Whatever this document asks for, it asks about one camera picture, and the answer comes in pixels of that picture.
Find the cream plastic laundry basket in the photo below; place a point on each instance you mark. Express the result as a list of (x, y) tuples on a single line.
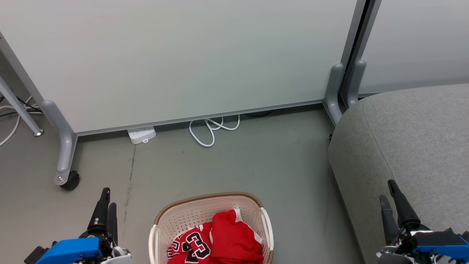
[(190, 214)]

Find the small black caster wheel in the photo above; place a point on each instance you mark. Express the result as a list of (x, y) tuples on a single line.
[(331, 138)]

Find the wrist camera blue mount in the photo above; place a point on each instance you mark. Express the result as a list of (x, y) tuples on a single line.
[(441, 244), (69, 251)]

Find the plain red garment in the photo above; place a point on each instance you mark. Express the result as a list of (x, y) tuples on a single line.
[(234, 238)]

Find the grey metal table leg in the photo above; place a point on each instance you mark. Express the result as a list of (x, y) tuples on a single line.
[(18, 106)]

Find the grey fabric sofa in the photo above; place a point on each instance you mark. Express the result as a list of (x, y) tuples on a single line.
[(414, 146)]

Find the large white partition panel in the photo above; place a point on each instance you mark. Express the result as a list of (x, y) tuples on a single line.
[(183, 55)]

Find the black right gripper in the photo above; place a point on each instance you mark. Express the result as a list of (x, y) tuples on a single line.
[(401, 249)]

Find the narrow white partition panel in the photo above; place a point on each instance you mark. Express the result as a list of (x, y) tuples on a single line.
[(421, 36)]

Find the black leg caster wheel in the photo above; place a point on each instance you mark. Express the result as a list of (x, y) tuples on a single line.
[(71, 181)]

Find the grey partition leg with caster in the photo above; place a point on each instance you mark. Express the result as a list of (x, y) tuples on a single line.
[(66, 143)]

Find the left wrist camera blue mount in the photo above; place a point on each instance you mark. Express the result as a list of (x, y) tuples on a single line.
[(69, 251)]

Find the right wrist camera blue mount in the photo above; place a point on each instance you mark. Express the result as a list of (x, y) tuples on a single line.
[(441, 244)]

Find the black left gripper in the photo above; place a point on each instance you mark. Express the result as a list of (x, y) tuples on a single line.
[(108, 244)]

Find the white power strip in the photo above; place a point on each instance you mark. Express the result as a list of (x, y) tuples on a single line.
[(141, 135)]

